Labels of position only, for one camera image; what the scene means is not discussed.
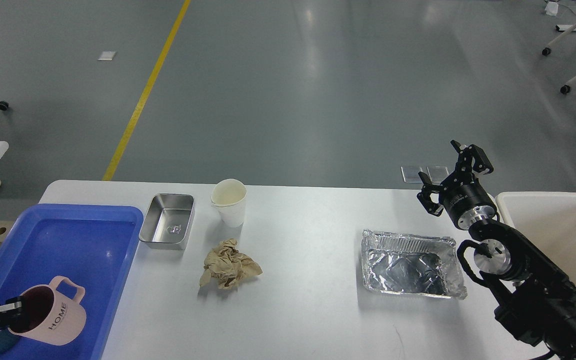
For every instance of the white plastic bin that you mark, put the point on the white plastic bin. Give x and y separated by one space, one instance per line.
548 220

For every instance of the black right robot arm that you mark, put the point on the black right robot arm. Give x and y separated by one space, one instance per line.
536 300

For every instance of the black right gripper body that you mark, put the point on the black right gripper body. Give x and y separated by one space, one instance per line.
466 202

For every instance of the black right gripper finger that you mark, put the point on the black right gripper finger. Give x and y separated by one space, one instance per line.
472 162
425 195

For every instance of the clear floor plate left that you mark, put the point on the clear floor plate left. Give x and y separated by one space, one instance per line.
410 173

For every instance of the aluminium foil tray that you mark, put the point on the aluminium foil tray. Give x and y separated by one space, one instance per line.
411 265

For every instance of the clear floor plate right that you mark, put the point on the clear floor plate right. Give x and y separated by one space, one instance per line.
437 174

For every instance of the blue plastic tray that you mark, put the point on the blue plastic tray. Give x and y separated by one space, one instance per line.
93 245

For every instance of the white paper cup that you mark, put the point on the white paper cup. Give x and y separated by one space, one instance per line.
229 199

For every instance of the pink mug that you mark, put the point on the pink mug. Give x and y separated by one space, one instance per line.
52 313

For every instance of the crumpled brown paper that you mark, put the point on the crumpled brown paper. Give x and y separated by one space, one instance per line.
229 266

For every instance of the stainless steel rectangular container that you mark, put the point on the stainless steel rectangular container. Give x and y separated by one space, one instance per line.
168 221

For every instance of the clear floor plate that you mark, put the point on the clear floor plate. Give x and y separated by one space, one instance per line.
437 174
410 173

